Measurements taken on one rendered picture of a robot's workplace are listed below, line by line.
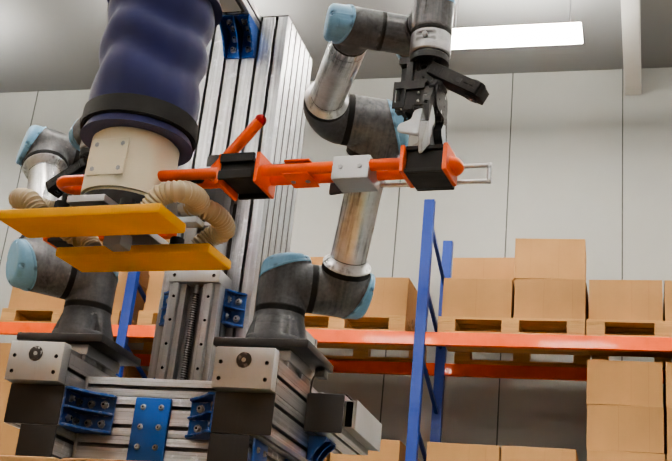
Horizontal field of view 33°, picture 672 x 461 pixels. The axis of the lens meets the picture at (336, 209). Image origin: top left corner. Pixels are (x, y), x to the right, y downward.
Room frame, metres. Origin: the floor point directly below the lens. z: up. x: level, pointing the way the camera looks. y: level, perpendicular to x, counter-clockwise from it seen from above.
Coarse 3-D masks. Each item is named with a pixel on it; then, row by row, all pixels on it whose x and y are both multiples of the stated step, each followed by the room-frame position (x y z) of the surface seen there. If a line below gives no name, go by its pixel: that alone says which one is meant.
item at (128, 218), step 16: (32, 208) 1.91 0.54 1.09; (48, 208) 1.89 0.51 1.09; (64, 208) 1.88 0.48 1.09; (80, 208) 1.87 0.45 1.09; (96, 208) 1.85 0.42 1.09; (112, 208) 1.84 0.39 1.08; (128, 208) 1.83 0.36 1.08; (144, 208) 1.82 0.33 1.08; (160, 208) 1.81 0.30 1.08; (16, 224) 1.95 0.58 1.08; (32, 224) 1.94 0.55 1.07; (48, 224) 1.93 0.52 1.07; (64, 224) 1.92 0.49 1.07; (80, 224) 1.91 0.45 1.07; (96, 224) 1.90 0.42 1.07; (112, 224) 1.89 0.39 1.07; (128, 224) 1.88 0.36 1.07; (144, 224) 1.87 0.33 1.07; (160, 224) 1.86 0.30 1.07; (176, 224) 1.86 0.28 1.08
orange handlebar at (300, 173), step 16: (288, 160) 1.84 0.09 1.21; (304, 160) 1.83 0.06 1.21; (384, 160) 1.77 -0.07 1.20; (64, 176) 2.03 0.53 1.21; (80, 176) 2.01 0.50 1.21; (160, 176) 1.94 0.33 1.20; (176, 176) 1.93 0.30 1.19; (192, 176) 1.92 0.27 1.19; (208, 176) 1.91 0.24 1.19; (272, 176) 1.90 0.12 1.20; (288, 176) 1.85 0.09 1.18; (304, 176) 1.84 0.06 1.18; (320, 176) 1.86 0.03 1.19; (384, 176) 1.82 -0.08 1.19; (400, 176) 1.81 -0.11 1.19; (80, 192) 2.06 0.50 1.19
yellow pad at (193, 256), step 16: (176, 240) 2.05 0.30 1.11; (64, 256) 2.11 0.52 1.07; (80, 256) 2.09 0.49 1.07; (96, 256) 2.08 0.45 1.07; (112, 256) 2.07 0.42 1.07; (128, 256) 2.06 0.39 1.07; (144, 256) 2.05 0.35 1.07; (160, 256) 2.04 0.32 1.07; (176, 256) 2.03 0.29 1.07; (192, 256) 2.01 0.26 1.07; (208, 256) 2.00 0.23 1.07; (224, 256) 2.04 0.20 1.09
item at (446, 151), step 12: (444, 144) 1.72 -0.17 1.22; (408, 156) 1.75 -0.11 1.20; (420, 156) 1.75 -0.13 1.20; (432, 156) 1.74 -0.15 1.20; (444, 156) 1.72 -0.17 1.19; (408, 168) 1.75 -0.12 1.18; (420, 168) 1.74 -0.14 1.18; (432, 168) 1.73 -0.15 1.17; (444, 168) 1.72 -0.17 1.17; (408, 180) 1.78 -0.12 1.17; (420, 180) 1.78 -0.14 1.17; (432, 180) 1.77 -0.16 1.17; (444, 180) 1.76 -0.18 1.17; (456, 180) 1.78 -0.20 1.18
